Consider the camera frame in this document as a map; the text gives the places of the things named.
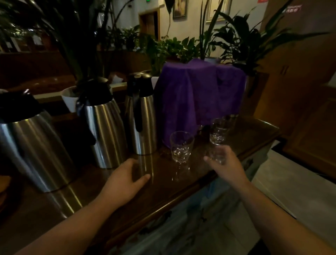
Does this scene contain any person's right hand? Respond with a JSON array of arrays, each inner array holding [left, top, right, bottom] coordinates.
[[203, 145, 250, 188]]

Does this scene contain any blue painted cabinet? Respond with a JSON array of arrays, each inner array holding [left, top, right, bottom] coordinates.
[[107, 143, 273, 255]]

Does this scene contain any wooden back ledge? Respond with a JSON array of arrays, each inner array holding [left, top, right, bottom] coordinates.
[[34, 83, 129, 124]]

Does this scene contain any tall wooden cabinet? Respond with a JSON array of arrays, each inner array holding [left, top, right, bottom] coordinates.
[[253, 0, 336, 182]]

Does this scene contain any dark wooden countertop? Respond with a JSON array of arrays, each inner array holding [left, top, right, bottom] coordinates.
[[0, 115, 281, 255]]

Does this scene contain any steel thermos jug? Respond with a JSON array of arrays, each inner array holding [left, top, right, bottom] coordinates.
[[0, 90, 78, 193], [76, 77, 128, 168], [125, 72, 158, 156]]

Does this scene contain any person's left forearm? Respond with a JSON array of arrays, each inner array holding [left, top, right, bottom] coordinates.
[[15, 197, 116, 255]]

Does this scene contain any wooden door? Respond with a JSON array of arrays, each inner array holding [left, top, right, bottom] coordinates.
[[138, 7, 161, 41]]

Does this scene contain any tall long-leaf plant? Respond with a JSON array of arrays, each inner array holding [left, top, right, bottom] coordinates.
[[26, 0, 119, 90]]

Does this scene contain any clear drinking glass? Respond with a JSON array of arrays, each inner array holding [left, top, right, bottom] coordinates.
[[170, 131, 195, 163], [209, 145, 228, 165], [209, 117, 229, 145]]

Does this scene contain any large dark-leaf plant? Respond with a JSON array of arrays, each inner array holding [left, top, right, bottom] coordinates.
[[199, 0, 329, 98]]

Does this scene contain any purple cloth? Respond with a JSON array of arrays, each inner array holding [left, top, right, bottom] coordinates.
[[155, 59, 247, 147]]

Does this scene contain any bushy green leafy plant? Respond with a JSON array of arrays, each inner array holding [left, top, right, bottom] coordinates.
[[141, 36, 200, 77]]

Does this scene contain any person's left hand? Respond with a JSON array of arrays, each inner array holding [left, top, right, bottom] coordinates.
[[98, 158, 152, 208]]

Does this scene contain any person's right forearm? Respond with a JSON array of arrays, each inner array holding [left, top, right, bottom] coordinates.
[[236, 180, 336, 255]]

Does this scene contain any framed wall picture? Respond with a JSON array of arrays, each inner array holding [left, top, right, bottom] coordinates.
[[206, 0, 233, 21], [173, 0, 187, 19]]

